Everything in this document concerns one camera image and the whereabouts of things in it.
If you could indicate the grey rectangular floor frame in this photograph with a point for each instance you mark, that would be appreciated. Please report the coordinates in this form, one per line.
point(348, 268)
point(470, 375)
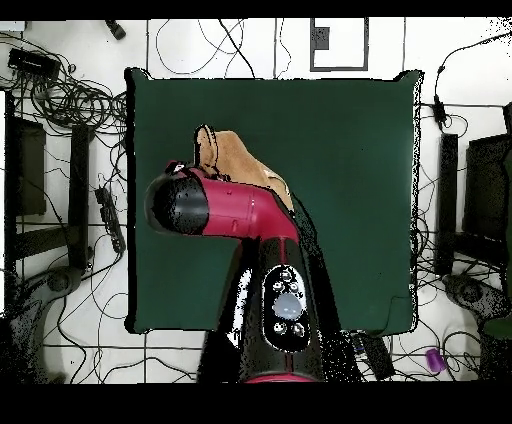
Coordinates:
point(339, 68)

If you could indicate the small purple object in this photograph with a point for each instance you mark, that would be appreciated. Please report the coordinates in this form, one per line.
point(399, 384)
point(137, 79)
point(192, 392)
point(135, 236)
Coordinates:
point(435, 359)

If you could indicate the black box panel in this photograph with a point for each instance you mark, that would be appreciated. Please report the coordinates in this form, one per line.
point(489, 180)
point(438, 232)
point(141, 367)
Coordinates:
point(486, 188)

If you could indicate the black power strip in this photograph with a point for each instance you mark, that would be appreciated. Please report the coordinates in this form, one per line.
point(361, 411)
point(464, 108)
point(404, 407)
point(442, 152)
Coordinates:
point(110, 220)
point(378, 356)

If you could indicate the black beam stand frame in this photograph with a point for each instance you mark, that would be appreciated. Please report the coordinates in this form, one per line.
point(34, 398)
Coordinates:
point(78, 192)

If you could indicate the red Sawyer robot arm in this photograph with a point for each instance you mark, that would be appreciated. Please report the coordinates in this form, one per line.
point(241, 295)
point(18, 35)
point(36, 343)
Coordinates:
point(248, 212)

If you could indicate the dark green table cloth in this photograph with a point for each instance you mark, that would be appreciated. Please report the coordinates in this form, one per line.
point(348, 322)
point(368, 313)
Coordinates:
point(360, 180)

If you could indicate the small black device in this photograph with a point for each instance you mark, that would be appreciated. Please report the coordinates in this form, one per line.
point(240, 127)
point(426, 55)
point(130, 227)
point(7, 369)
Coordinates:
point(116, 30)

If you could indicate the black adapter box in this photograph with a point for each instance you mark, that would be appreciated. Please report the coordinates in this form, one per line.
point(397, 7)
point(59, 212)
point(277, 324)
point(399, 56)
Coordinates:
point(32, 63)

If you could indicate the black upright beam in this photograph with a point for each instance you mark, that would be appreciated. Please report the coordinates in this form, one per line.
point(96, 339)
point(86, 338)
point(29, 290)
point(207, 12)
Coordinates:
point(447, 200)

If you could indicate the tan terry towel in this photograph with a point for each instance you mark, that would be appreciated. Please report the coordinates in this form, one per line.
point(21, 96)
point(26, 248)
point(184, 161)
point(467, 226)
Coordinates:
point(236, 160)

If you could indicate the grey tripod base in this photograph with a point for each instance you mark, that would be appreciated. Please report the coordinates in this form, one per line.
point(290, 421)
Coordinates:
point(60, 280)
point(468, 292)

